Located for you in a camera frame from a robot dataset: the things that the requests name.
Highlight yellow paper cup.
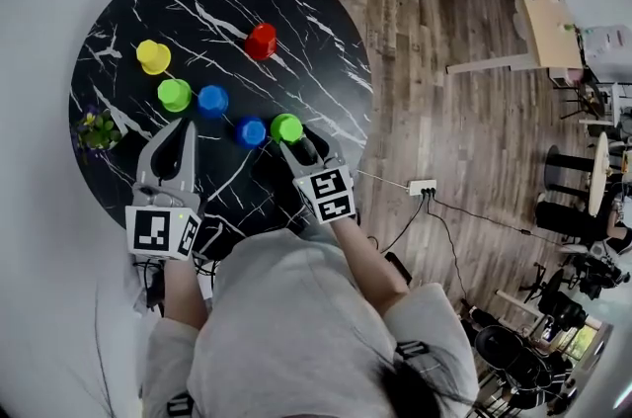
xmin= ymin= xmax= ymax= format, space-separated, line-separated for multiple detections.
xmin=135 ymin=39 xmax=173 ymax=76

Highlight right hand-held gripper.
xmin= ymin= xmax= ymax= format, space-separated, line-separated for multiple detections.
xmin=278 ymin=125 xmax=356 ymax=225

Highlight green paper cup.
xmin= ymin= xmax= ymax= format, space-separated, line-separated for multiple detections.
xmin=157 ymin=78 xmax=193 ymax=114
xmin=270 ymin=113 xmax=304 ymax=145

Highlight small potted plant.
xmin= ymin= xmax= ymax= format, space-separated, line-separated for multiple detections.
xmin=73 ymin=106 xmax=123 ymax=153

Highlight white power strip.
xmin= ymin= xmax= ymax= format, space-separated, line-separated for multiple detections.
xmin=407 ymin=179 xmax=439 ymax=198

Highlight blue paper cup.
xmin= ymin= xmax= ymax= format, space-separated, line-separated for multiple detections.
xmin=234 ymin=117 xmax=269 ymax=149
xmin=197 ymin=84 xmax=230 ymax=120

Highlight person's right forearm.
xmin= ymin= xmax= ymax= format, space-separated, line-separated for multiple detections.
xmin=329 ymin=217 xmax=411 ymax=316

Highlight white storage box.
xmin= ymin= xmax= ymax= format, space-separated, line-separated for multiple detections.
xmin=584 ymin=24 xmax=632 ymax=84

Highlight thin white cord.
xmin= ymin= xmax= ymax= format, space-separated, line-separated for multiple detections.
xmin=355 ymin=169 xmax=411 ymax=188

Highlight person's left forearm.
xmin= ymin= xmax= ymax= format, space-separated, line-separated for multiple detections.
xmin=160 ymin=257 xmax=209 ymax=332

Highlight black harness buckle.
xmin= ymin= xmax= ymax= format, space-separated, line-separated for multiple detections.
xmin=166 ymin=393 xmax=196 ymax=418
xmin=394 ymin=340 xmax=432 ymax=361

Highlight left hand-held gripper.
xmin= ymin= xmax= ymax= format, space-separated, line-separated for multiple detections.
xmin=124 ymin=117 xmax=203 ymax=262

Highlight black power cable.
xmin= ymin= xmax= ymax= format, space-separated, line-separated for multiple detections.
xmin=428 ymin=196 xmax=564 ymax=245
xmin=425 ymin=198 xmax=469 ymax=301

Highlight black round table base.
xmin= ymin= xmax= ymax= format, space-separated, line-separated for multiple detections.
xmin=544 ymin=143 xmax=594 ymax=201

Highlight person's grey shirt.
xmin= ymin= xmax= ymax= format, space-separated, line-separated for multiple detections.
xmin=140 ymin=227 xmax=480 ymax=418

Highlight white round side table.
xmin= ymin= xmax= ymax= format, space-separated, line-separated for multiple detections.
xmin=587 ymin=131 xmax=614 ymax=217

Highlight red paper cup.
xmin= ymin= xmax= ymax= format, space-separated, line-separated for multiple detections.
xmin=244 ymin=23 xmax=278 ymax=61

